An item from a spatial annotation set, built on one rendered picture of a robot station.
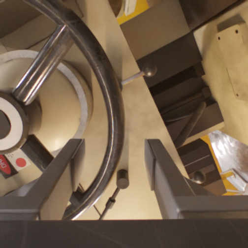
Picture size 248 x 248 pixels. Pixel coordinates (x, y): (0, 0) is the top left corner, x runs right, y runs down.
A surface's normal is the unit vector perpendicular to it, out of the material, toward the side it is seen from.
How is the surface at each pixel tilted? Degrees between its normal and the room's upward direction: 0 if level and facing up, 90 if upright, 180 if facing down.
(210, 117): 90
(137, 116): 90
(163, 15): 90
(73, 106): 118
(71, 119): 111
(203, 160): 90
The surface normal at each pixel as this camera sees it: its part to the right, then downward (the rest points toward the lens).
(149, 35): 0.03, 0.26
